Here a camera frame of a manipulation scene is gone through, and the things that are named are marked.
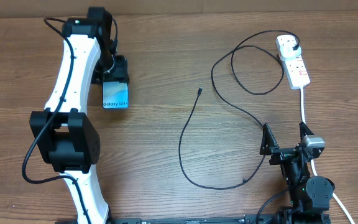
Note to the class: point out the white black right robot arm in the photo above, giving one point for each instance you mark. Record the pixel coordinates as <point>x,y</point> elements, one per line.
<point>309,195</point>

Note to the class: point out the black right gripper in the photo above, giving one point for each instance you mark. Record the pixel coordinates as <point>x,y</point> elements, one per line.
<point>268,147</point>

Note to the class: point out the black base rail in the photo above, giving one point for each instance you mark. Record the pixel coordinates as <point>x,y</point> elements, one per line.
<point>247,219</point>

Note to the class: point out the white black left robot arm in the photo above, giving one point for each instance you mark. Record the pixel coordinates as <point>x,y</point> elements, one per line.
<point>62,131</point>

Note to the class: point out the white power strip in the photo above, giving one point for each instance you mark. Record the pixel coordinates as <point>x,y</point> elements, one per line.
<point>295,69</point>

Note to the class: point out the white charger adapter plug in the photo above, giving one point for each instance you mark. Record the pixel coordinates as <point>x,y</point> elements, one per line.
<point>286,52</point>

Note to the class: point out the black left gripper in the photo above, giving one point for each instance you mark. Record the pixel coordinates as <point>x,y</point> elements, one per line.
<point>120,74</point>

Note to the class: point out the Samsung Galaxy smartphone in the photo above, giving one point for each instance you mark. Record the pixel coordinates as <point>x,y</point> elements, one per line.
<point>115,95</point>

